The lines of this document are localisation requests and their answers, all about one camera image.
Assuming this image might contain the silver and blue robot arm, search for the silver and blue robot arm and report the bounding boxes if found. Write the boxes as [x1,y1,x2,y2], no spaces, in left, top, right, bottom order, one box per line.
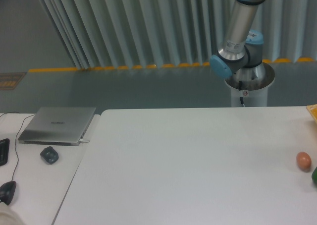
[210,0,265,79]

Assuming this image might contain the black computer mouse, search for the black computer mouse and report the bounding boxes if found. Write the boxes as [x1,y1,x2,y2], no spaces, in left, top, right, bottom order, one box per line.
[0,180,16,205]

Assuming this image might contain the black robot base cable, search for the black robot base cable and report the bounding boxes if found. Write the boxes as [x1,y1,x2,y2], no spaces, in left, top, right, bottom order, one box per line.
[238,80,246,108]

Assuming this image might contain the green vegetable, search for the green vegetable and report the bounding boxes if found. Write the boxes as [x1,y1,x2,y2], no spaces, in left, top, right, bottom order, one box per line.
[311,168,317,186]

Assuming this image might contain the yellow tray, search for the yellow tray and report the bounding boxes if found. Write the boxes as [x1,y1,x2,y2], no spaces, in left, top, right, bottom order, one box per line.
[306,104,317,123]

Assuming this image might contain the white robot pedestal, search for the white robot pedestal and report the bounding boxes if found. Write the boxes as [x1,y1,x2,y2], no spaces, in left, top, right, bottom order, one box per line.
[225,62,275,107]

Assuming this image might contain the black mouse cable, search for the black mouse cable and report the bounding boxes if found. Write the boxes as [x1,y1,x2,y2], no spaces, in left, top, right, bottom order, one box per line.
[0,112,37,183]

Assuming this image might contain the black keyboard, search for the black keyboard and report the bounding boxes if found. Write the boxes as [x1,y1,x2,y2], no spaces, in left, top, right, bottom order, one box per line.
[0,138,10,166]

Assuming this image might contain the black earbuds case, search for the black earbuds case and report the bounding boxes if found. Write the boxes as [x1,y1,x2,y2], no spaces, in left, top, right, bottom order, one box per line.
[40,146,59,165]

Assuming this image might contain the beige sleeve forearm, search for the beige sleeve forearm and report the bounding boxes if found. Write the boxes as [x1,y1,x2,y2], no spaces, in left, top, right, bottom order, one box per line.
[0,202,23,225]

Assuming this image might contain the brown egg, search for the brown egg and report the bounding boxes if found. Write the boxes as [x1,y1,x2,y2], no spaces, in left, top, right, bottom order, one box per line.
[296,152,312,171]

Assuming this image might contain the silver closed laptop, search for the silver closed laptop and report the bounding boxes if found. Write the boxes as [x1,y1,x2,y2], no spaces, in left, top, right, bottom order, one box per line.
[18,107,96,146]

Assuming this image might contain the folding grey partition screen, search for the folding grey partition screen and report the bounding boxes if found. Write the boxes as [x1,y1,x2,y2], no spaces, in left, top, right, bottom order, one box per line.
[40,0,317,70]

